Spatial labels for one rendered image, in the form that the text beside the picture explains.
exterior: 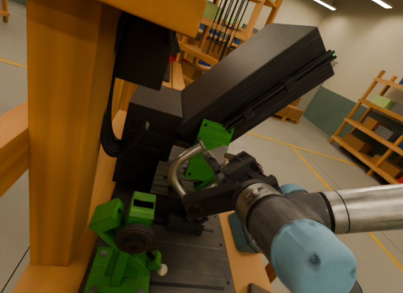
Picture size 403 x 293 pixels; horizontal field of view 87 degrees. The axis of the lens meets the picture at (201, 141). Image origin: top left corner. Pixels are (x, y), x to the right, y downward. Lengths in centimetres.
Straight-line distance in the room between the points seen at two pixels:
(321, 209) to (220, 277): 44
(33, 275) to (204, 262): 45
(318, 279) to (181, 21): 29
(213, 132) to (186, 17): 50
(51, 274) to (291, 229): 60
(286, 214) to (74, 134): 35
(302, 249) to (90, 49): 36
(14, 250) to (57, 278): 114
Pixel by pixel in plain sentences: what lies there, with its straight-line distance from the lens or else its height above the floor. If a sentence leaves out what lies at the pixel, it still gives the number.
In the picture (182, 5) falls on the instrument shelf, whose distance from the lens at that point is 26.
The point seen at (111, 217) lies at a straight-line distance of 47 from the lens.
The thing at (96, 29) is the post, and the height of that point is 146.
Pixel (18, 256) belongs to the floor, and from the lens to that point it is 182.
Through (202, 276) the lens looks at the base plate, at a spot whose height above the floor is 90.
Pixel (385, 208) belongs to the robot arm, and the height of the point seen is 138.
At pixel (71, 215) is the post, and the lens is 57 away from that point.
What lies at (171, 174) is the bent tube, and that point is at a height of 109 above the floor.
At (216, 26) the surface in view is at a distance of 343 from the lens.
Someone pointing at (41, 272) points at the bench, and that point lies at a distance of 73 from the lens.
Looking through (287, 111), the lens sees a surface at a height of 29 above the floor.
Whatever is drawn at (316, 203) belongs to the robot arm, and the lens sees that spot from 44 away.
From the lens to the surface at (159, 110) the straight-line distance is 73.
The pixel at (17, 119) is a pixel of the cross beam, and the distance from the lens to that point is 48.
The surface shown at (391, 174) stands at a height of 30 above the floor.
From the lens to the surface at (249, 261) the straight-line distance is 87.
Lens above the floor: 151
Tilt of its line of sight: 26 degrees down
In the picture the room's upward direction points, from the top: 23 degrees clockwise
